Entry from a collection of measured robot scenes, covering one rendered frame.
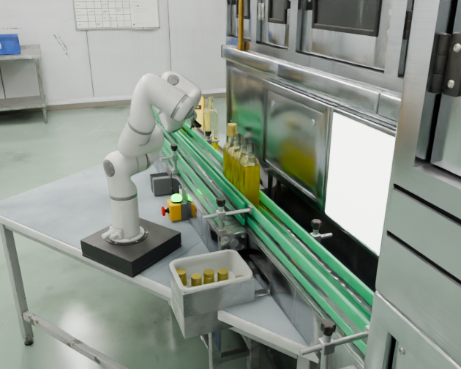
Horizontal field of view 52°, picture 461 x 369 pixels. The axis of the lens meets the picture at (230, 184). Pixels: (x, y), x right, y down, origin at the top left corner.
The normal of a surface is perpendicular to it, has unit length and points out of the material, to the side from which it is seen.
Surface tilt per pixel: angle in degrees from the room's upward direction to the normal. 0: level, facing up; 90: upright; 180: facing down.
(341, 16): 90
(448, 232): 90
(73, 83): 90
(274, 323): 0
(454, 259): 90
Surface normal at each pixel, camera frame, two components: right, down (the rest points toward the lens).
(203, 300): 0.35, 0.36
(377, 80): -0.94, 0.14
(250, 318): 0.00, -0.92
